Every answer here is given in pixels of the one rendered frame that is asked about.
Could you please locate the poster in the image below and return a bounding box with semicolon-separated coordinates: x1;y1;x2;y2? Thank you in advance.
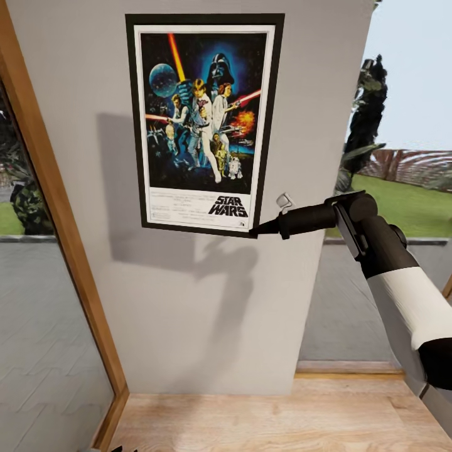
125;13;285;239

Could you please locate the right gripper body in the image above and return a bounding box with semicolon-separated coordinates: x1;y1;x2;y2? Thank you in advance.
278;206;317;240

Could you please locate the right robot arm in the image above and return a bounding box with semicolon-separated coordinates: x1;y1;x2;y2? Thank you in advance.
249;190;452;405

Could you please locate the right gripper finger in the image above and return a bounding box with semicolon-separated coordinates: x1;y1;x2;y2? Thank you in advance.
249;217;281;234

